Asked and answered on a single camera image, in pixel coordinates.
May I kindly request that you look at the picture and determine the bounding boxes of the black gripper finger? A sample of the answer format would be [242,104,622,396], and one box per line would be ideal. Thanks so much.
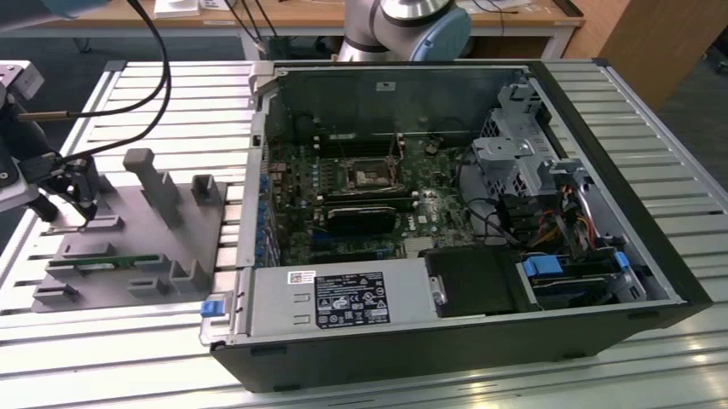
[47,156,101,221]
[26,182,58,223]

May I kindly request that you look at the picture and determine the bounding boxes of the CPU socket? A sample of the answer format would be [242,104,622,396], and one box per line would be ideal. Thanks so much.
[337,156,403,192]

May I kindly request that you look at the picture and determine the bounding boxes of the green RAM stick white label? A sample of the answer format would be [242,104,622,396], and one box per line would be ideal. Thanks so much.
[71,253,161,272]

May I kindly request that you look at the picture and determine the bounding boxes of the grey parts rack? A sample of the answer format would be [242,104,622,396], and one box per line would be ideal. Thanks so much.
[31,147,229,314]

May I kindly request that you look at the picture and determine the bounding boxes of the wooden desk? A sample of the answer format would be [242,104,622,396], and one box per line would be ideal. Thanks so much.
[0,0,586,60]

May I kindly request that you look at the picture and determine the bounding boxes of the plain white box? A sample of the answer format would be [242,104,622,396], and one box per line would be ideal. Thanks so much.
[152,0,202,19]

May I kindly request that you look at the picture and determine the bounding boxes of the silver power supply unit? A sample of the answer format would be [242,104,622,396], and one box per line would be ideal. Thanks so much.
[225,266,440,347]

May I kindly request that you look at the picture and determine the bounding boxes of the silver heat sink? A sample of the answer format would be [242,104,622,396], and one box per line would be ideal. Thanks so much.
[401,237,437,257]

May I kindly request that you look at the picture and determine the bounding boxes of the green motherboard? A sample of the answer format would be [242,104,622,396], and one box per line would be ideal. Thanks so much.
[261,135,478,266]

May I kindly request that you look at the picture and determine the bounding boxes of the black PC case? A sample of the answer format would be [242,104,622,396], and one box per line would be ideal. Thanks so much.
[197,58,715,394]

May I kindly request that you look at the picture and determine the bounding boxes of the black plastic shroud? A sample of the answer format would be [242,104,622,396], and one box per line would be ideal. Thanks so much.
[423,245,539,320]

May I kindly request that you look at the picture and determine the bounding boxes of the silver drive cage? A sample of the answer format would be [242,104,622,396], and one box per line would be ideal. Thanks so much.
[468,83,598,201]

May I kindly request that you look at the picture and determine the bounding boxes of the blue disk carrier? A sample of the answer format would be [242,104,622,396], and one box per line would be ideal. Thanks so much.
[520,254,564,279]

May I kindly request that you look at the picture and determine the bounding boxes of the white papers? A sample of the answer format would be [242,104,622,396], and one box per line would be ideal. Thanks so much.
[486,0,562,14]

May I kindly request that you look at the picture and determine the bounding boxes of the silver disk bay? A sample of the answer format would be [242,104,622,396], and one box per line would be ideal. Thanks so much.
[515,250,649,312]

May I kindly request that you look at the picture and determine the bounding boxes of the wooden cabinet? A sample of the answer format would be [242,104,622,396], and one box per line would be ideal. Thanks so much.
[559,0,728,112]

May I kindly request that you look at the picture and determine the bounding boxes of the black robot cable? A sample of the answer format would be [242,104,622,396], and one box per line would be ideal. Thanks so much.
[15,0,172,165]

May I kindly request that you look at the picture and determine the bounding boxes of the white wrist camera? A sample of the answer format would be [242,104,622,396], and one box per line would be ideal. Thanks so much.
[0,156,27,210]
[0,59,45,104]

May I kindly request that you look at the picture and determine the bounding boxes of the silver case corner bracket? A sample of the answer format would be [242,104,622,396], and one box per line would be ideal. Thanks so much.
[246,60,284,98]

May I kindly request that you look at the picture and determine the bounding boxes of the black cable brass connector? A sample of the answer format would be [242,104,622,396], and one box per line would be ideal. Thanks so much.
[224,0,283,55]

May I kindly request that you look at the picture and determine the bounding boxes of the thin black desk cable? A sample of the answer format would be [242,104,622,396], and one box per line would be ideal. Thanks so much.
[496,9,522,39]

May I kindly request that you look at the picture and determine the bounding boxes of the yellow red wire bundle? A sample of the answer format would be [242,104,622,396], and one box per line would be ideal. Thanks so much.
[524,182,600,252]

